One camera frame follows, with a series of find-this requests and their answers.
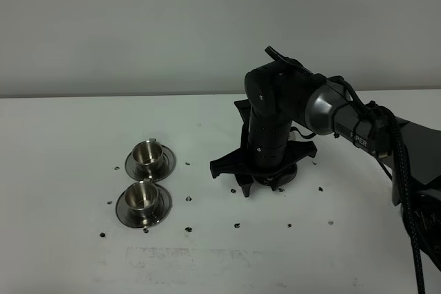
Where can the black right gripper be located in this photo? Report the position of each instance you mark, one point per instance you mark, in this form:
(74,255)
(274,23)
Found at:
(265,148)

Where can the stainless steel teapot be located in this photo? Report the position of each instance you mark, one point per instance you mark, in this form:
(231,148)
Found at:
(278,180)

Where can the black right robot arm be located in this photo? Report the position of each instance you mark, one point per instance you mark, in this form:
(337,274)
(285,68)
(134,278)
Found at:
(283,95)

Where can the far stainless steel saucer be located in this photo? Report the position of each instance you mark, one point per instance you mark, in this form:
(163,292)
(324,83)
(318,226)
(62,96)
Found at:
(166,169)

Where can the stainless steel saucer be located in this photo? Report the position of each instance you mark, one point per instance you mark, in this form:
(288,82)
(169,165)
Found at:
(141,219)
(166,169)

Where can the near stainless steel saucer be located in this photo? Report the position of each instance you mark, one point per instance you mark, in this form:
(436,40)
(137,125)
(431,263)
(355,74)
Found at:
(141,219)

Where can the far stainless steel teacup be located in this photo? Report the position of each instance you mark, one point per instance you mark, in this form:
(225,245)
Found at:
(148,154)

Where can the stainless steel teacup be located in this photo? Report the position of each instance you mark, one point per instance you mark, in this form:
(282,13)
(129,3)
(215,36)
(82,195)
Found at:
(142,196)
(148,154)

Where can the near stainless steel teacup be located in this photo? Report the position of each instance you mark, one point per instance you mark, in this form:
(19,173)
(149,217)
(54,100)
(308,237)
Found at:
(142,196)

